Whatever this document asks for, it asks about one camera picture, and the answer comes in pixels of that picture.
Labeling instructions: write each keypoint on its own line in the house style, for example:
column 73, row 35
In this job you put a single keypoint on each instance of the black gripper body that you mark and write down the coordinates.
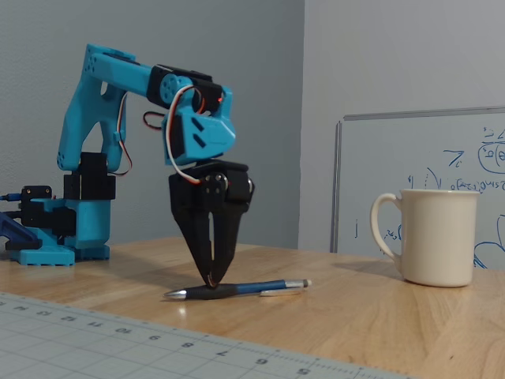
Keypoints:
column 188, row 197

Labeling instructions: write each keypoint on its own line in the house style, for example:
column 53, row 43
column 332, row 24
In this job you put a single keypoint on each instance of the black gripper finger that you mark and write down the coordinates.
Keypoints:
column 199, row 245
column 228, row 241

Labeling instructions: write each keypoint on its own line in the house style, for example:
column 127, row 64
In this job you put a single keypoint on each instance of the blue and black pen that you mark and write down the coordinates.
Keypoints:
column 244, row 289

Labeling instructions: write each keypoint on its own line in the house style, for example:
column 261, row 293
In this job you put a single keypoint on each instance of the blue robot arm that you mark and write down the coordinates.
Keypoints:
column 98, row 71

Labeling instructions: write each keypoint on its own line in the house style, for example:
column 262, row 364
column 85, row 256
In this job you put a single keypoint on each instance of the grey gridded cutting mat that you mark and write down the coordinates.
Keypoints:
column 79, row 343

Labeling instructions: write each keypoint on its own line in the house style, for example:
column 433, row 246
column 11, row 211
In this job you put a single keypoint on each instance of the dark blue table clamp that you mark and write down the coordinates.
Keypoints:
column 17, row 233

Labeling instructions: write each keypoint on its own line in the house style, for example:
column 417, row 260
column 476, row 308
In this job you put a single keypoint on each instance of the whiteboard with blue drawings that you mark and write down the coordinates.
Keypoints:
column 394, row 158

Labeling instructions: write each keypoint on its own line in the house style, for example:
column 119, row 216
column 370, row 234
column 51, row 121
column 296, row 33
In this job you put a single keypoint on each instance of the cream ceramic mug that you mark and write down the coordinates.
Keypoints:
column 438, row 237

